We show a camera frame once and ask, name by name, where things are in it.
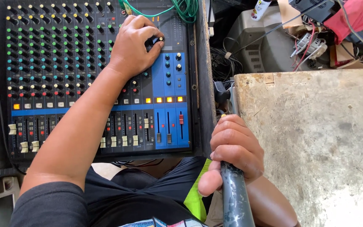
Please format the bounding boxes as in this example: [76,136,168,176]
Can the person's left hand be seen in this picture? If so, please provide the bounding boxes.
[107,14,166,81]

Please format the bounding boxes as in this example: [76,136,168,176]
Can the person's right hand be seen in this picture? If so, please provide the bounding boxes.
[198,114,265,198]

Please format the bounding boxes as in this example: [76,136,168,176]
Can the grey microphone handle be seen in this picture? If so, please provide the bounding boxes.
[220,114,256,227]

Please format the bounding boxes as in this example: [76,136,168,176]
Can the black wooden mixer case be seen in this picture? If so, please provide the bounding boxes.
[0,0,217,178]

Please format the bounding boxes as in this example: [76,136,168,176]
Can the black power adapter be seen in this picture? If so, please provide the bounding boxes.
[213,81,233,104]

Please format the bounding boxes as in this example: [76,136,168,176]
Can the black shorts with yellow stripe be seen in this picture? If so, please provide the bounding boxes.
[84,156,213,223]

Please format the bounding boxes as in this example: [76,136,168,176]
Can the black and blue audio mixer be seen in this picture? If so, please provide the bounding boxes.
[5,0,195,156]

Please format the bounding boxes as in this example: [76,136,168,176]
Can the black round stool seat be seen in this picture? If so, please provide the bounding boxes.
[110,168,159,190]

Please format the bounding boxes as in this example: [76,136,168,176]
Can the grey tube television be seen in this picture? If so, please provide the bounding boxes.
[225,14,299,74]

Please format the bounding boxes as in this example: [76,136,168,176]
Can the white spray can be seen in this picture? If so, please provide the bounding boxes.
[251,0,272,21]

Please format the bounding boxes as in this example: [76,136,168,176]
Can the brown cardboard pieces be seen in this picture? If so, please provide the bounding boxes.
[329,41,363,70]

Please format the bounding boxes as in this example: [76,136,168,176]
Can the black electronic device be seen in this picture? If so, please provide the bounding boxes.
[288,0,340,23]

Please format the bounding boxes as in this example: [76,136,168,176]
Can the person's black shirt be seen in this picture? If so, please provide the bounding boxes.
[9,181,207,227]

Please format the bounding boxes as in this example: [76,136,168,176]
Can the pink cloth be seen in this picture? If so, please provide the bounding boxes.
[323,0,363,45]

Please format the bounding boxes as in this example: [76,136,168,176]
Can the green cable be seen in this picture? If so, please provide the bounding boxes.
[118,0,200,24]

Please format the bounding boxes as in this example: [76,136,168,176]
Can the tangle of black cables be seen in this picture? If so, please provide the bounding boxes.
[210,37,244,83]

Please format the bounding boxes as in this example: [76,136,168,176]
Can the thin black cable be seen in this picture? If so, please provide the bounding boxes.
[232,0,327,55]

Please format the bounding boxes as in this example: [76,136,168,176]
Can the white electrical part with wires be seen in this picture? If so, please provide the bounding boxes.
[289,32,328,61]

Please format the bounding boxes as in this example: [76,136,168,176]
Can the grey cable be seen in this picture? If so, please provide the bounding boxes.
[335,0,363,69]

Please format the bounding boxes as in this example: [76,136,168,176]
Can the white plastic frame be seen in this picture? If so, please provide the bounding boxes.
[0,177,21,227]

